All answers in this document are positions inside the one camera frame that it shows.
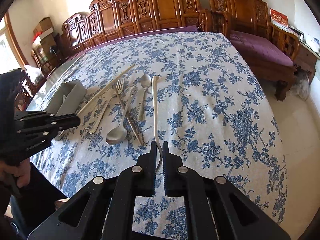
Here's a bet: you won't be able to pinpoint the white plastic spoon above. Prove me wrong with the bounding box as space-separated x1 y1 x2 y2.
151 76 163 173

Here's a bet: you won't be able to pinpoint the red calendar card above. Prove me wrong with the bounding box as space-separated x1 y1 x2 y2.
270 8 289 30

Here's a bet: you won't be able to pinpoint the plastic bag under table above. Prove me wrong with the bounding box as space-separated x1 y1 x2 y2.
290 71 310 101

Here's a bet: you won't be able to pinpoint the wooden side table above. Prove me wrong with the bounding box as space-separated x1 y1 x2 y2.
293 42 319 83

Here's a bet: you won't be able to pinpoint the wooden chair with bags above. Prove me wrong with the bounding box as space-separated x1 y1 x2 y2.
15 44 63 106

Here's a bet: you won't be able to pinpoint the white device on side table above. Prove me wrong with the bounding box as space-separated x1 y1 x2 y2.
289 25 319 54

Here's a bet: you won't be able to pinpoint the carved wooden armchair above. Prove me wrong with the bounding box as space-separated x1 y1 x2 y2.
200 0 300 101

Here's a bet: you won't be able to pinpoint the carved wooden sofa bench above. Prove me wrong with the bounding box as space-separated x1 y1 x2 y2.
61 0 202 55

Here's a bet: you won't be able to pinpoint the grey metal rectangular tray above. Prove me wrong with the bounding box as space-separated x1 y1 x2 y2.
42 78 87 142

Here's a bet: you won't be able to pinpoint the steel fork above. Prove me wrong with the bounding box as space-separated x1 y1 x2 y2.
116 77 125 111

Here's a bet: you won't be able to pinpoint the person's left hand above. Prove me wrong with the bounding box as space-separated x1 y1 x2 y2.
0 158 30 188

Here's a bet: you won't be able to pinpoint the blue floral tablecloth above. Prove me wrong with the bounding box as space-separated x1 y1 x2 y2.
29 32 289 239

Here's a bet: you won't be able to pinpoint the stacked cardboard boxes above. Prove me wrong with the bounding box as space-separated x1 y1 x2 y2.
32 17 56 59

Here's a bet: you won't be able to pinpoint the purple armchair cushion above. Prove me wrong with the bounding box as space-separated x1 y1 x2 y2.
230 30 293 66

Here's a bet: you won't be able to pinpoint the steel spoon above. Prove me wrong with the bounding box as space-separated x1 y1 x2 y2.
106 88 138 145
138 74 152 121

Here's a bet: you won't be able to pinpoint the white plastic fork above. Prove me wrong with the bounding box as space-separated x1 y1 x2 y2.
89 89 117 134

